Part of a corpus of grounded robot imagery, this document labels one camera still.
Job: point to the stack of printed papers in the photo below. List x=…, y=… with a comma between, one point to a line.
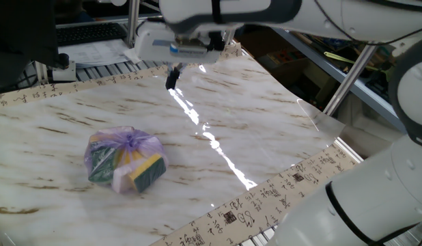
x=95, y=53

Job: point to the black computer keyboard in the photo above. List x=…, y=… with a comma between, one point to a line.
x=91, y=33

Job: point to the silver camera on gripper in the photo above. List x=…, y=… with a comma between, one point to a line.
x=188, y=48

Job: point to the grey metal shelf beam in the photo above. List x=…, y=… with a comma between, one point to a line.
x=368, y=95

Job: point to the cardboard box with coloured items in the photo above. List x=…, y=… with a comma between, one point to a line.
x=282, y=58

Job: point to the green scouring pad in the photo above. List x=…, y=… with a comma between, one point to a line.
x=101, y=164

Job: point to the yellow green hand tool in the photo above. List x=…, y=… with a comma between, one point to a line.
x=337, y=57

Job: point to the purple plastic bag of sponges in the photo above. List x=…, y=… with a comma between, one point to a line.
x=125, y=140

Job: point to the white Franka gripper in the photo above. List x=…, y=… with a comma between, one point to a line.
x=153, y=44

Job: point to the black computer monitor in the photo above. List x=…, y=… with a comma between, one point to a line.
x=20, y=34

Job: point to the yellow sponge with green pad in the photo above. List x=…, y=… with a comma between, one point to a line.
x=147, y=174

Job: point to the leaning silver shelf post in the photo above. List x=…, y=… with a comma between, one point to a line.
x=351, y=78

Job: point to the white sponge block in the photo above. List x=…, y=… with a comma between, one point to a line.
x=122, y=179

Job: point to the white bracket with black knob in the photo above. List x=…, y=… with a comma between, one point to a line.
x=62, y=73

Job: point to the upright aluminium frame post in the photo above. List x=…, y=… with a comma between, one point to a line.
x=132, y=20

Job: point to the beige calligraphy print cloth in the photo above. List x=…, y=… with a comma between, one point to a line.
x=238, y=218

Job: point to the glossy marble pattern sheet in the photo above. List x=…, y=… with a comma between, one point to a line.
x=265, y=119

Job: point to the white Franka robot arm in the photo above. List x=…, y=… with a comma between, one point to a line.
x=368, y=205

